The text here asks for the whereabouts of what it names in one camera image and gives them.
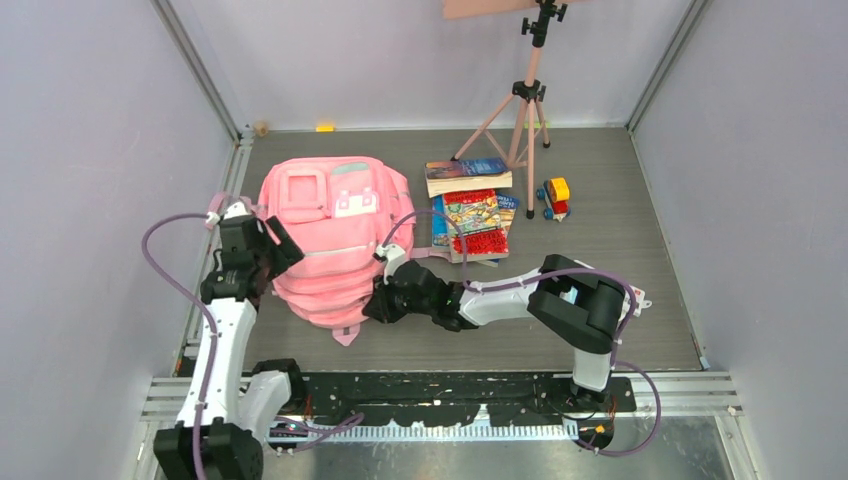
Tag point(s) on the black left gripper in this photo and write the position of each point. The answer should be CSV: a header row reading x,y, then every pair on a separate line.
x,y
290,251

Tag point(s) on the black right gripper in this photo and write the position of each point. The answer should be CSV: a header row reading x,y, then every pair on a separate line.
x,y
381,304

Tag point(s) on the pink student backpack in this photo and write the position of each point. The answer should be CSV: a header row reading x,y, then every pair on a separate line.
x,y
338,210

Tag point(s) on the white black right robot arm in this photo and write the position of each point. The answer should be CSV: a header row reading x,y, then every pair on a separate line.
x,y
582,306

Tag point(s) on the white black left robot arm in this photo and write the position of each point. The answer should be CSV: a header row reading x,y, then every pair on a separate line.
x,y
219,432

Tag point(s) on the blue 91-storey treehouse book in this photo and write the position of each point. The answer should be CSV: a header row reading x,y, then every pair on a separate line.
x,y
439,236

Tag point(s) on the red 156-storey treehouse book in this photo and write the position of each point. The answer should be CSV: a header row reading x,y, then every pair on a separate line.
x,y
475,232

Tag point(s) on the small wooden block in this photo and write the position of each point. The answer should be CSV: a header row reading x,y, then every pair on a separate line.
x,y
260,128

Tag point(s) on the colourful toy block train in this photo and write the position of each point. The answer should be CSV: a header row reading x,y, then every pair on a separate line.
x,y
555,193

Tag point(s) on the pink tripod stand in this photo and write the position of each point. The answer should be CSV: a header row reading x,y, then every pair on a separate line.
x,y
528,93

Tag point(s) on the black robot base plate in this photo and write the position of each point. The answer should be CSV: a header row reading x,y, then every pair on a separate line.
x,y
442,399

